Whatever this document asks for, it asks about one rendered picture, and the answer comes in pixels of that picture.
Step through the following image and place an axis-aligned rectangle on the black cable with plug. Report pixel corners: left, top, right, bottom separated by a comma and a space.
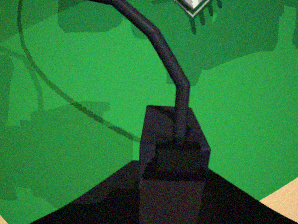
90, 0, 212, 224

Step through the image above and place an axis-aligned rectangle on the green circuit board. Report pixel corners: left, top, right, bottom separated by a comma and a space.
0, 0, 298, 224

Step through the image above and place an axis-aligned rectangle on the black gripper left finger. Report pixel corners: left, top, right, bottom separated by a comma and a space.
29, 160, 140, 224

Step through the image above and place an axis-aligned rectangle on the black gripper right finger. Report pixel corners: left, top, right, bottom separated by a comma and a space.
197, 168, 298, 224

